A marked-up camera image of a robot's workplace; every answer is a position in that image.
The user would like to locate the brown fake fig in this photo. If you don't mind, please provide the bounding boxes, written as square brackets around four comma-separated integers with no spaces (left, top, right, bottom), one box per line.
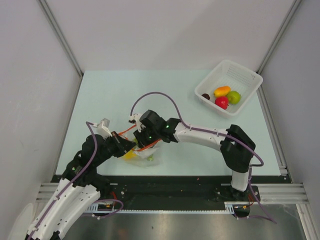
[201,93,211,100]

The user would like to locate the orange fake mango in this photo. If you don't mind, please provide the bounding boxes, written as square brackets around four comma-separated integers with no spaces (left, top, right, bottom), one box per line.
[213,86,231,98]

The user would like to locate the aluminium frame post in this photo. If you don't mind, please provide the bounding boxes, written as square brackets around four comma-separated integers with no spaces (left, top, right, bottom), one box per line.
[36,0,84,79]
[257,0,304,74]

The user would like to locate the left aluminium frame post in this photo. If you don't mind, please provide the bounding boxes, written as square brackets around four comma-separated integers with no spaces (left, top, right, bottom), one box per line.
[36,0,84,79]

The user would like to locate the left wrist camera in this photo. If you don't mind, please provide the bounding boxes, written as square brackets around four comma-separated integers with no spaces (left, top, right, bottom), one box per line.
[96,118,112,139]

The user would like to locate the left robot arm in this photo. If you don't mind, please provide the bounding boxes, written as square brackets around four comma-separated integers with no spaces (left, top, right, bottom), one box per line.
[25,131,136,240]

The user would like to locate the white plastic basket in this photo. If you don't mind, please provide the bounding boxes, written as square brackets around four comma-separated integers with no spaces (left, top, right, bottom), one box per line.
[194,60,263,118]

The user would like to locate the right aluminium frame post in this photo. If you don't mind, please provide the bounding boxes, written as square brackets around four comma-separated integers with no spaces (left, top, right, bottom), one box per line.
[257,0,304,74]

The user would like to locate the green fake pear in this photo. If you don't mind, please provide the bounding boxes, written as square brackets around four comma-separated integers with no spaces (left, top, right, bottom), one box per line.
[226,90,242,105]

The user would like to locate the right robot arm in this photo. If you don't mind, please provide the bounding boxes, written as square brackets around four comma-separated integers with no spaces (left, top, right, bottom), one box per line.
[129,110,256,201]

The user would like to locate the white cable duct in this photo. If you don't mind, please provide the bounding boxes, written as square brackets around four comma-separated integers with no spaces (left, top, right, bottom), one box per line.
[83,202,244,216]

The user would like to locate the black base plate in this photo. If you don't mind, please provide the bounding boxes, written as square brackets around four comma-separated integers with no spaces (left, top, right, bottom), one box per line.
[51,174,292,217]

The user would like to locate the green fake grapes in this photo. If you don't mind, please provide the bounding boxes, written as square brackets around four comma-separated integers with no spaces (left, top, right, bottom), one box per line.
[147,155,154,161]

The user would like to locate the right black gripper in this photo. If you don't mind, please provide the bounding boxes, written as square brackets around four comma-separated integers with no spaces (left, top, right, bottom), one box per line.
[134,125,160,152]

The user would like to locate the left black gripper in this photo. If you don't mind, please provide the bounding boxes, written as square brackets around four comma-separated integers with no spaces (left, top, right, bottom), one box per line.
[94,130,136,166]

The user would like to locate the clear zip top bag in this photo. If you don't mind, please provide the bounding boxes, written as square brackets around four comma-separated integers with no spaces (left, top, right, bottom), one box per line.
[119,125,163,168]

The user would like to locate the red fake apple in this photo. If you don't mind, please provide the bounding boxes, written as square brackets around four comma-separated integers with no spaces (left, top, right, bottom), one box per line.
[214,96,229,110]

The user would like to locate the aluminium rail right side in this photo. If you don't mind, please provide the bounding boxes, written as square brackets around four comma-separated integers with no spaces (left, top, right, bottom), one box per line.
[257,86,289,176]

